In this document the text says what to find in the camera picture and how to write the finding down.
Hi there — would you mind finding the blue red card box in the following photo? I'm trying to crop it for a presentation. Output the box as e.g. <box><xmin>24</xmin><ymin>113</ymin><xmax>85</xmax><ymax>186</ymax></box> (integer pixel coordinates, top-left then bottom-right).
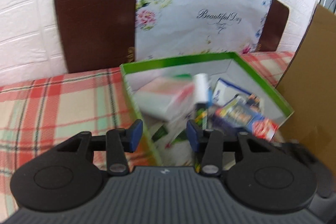
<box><xmin>211</xmin><ymin>93</ymin><xmax>278</xmax><ymax>141</ymax></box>

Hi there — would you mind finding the white patterned fabric pouch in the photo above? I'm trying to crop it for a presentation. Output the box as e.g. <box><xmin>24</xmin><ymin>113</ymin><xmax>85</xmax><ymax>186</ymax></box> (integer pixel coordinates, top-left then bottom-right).
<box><xmin>149</xmin><ymin>119</ymin><xmax>188</xmax><ymax>150</ymax></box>

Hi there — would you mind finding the small green box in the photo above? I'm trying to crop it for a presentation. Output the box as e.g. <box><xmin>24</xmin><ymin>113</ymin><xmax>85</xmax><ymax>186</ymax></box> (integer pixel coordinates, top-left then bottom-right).
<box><xmin>171</xmin><ymin>73</ymin><xmax>193</xmax><ymax>83</ymax></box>

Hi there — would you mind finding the green cardboard box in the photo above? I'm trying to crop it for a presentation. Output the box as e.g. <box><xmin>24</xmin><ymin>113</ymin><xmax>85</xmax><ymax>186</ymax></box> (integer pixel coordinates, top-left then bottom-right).
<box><xmin>121</xmin><ymin>52</ymin><xmax>293</xmax><ymax>166</ymax></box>

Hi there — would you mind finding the white blue small box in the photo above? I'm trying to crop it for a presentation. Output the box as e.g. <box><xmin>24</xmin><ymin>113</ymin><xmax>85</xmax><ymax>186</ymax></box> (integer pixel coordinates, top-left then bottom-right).
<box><xmin>212</xmin><ymin>78</ymin><xmax>252</xmax><ymax>106</ymax></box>

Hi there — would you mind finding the plaid bed sheet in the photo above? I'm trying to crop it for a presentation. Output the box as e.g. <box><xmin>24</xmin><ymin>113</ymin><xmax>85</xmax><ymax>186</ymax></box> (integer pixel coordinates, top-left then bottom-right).
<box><xmin>1</xmin><ymin>52</ymin><xmax>293</xmax><ymax>219</ymax></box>

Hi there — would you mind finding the brown cardboard sheet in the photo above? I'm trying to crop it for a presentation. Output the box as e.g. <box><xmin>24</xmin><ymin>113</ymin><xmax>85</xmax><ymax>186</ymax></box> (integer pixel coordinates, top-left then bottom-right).
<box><xmin>277</xmin><ymin>5</ymin><xmax>336</xmax><ymax>171</ymax></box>

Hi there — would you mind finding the dark brown headboard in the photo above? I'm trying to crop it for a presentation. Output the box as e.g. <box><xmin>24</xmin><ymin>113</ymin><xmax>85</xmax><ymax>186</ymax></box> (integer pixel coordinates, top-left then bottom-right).
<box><xmin>54</xmin><ymin>0</ymin><xmax>289</xmax><ymax>73</ymax></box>

